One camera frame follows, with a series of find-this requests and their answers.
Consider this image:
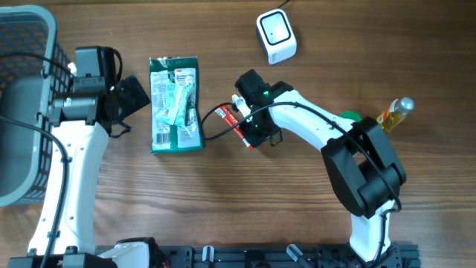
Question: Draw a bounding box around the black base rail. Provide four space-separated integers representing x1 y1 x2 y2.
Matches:
7 237 422 268

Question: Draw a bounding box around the red toothpaste box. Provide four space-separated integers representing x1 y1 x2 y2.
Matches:
215 105 253 150

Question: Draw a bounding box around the light green wipes packet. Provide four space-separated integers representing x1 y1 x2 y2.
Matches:
155 82 195 127

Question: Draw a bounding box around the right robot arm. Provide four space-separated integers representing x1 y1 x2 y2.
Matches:
232 69 406 267

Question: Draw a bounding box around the white barcode scanner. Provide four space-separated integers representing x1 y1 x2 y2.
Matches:
256 8 297 65

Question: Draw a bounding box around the green lid jar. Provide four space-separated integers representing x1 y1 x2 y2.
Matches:
339 110 363 122

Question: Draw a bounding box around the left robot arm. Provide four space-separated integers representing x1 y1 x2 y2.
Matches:
8 46 150 267

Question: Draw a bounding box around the green sponge pack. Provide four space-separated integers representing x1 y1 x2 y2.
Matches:
149 57 202 153

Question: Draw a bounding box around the left camera cable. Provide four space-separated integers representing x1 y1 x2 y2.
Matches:
0 51 75 268

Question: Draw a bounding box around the grey plastic mesh basket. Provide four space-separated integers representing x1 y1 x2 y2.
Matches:
1 4 72 207

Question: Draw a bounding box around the yellow dish soap bottle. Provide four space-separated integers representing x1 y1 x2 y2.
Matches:
376 97 414 134

